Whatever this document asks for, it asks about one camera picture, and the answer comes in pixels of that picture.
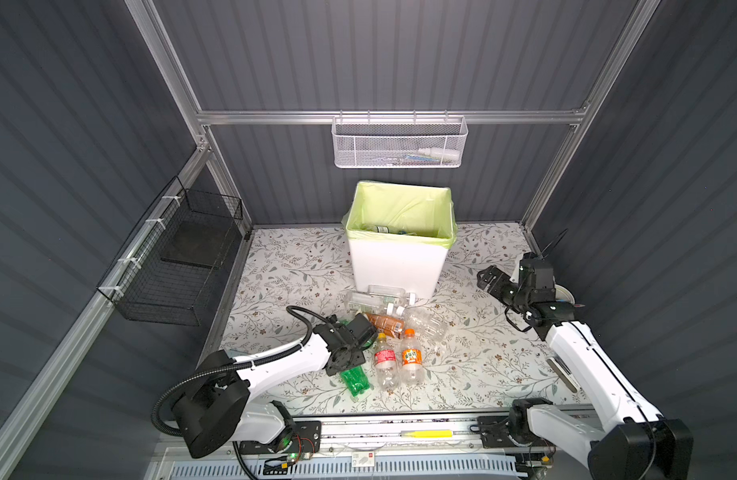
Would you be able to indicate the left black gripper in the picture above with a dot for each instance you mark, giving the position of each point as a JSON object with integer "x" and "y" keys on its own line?
{"x": 359, "y": 359}

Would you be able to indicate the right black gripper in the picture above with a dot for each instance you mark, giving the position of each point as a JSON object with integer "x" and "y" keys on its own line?
{"x": 502, "y": 279}

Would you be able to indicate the green crushed bottle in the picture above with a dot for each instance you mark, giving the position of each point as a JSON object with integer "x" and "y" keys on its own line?
{"x": 356, "y": 381}

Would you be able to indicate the clear bottle pink label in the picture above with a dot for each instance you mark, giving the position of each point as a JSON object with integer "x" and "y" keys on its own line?
{"x": 385, "y": 363}

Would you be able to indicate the amber tea bottle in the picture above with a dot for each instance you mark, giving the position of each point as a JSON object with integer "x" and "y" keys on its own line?
{"x": 388, "y": 325}

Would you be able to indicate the orange label bottle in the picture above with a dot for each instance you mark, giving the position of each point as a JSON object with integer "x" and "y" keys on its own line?
{"x": 412, "y": 368}

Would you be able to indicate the clear bottle white cap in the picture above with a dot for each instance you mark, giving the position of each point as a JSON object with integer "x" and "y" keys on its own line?
{"x": 423, "y": 322}

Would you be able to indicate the clear bottle blue cap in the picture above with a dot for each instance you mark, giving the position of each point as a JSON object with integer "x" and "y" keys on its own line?
{"x": 383, "y": 229}

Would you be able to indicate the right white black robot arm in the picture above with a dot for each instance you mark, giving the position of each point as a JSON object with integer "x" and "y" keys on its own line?
{"x": 635, "y": 440}

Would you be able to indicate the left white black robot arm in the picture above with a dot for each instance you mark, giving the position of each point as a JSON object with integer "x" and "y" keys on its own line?
{"x": 217, "y": 404}

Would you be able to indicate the white waste bin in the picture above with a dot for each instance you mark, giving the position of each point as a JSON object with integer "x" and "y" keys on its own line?
{"x": 412, "y": 263}

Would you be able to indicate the green plastic bin liner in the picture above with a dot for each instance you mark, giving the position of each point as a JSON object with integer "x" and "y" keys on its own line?
{"x": 419, "y": 210}

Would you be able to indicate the white cup with pens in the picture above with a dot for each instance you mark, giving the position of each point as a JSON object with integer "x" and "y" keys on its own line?
{"x": 564, "y": 295}

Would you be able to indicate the floral patterned table mat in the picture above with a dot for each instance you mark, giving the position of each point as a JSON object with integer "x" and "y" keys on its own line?
{"x": 467, "y": 354}

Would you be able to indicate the white tube in basket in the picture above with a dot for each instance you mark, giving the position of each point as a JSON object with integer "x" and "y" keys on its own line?
{"x": 441, "y": 154}

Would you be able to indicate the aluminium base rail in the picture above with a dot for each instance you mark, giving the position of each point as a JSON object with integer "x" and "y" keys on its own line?
{"x": 370, "y": 446}

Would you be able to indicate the black wire side basket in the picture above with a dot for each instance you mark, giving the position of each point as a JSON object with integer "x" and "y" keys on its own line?
{"x": 179, "y": 268}

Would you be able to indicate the white wire wall basket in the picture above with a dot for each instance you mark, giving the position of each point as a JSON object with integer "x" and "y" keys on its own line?
{"x": 393, "y": 143}

